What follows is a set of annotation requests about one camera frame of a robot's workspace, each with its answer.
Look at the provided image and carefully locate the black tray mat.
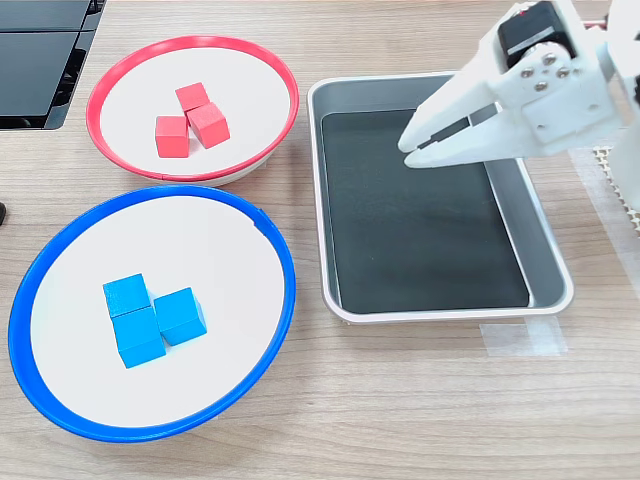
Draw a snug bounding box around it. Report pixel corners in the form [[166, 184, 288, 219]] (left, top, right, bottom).
[[320, 108, 530, 315]]

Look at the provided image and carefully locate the clear tape piece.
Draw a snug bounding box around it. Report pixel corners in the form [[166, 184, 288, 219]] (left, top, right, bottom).
[[478, 317, 570, 358]]

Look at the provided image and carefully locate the steel tray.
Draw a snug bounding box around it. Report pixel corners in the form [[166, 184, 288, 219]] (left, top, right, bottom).
[[306, 73, 575, 325]]

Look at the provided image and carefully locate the black flat device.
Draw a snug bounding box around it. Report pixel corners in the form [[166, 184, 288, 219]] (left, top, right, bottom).
[[0, 0, 109, 132]]

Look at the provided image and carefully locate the red-rimmed white plate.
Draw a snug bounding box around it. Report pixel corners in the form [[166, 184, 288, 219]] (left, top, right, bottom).
[[85, 34, 301, 188]]

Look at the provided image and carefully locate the blue-rimmed white plate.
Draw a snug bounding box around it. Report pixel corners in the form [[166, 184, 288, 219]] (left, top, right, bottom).
[[7, 184, 297, 445]]

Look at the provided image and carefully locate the long clear tape strip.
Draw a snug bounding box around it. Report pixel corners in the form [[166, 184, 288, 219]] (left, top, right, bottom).
[[567, 144, 640, 301]]

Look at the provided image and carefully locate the red cube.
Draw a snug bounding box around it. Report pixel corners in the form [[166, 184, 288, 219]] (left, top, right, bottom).
[[154, 115, 191, 159], [185, 102, 231, 150], [174, 82, 211, 114]]

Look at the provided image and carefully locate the blue cube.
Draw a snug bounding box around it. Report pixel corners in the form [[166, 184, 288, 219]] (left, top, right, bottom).
[[110, 305, 167, 370], [153, 286, 208, 347], [102, 273, 153, 319]]

